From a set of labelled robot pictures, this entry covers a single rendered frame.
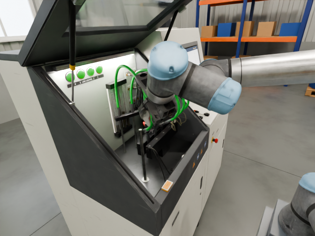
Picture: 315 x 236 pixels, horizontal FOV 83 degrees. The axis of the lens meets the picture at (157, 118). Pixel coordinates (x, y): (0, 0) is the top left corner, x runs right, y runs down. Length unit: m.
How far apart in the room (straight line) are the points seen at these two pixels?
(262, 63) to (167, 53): 0.24
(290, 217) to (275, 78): 0.52
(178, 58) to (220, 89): 0.10
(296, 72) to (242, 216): 1.65
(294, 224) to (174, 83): 0.65
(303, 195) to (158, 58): 0.62
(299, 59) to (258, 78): 0.09
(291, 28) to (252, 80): 5.44
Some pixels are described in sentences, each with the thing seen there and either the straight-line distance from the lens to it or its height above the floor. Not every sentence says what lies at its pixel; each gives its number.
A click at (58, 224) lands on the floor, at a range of 2.11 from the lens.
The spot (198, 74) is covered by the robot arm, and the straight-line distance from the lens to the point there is 0.36.
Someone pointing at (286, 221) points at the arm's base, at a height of 0.94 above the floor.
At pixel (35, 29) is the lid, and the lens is 0.72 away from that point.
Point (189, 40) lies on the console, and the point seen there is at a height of 1.46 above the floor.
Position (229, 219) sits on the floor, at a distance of 1.96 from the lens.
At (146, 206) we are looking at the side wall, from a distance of 0.76.
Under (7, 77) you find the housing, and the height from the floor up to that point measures 1.39.
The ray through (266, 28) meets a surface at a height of 1.41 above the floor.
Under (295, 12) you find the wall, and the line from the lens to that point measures 7.10.
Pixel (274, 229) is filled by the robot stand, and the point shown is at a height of 0.90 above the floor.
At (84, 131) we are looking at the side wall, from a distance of 0.75.
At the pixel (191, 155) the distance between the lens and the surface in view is 0.99.
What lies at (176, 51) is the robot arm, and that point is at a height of 1.53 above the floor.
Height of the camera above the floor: 1.57
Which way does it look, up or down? 27 degrees down
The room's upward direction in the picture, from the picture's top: 3 degrees counter-clockwise
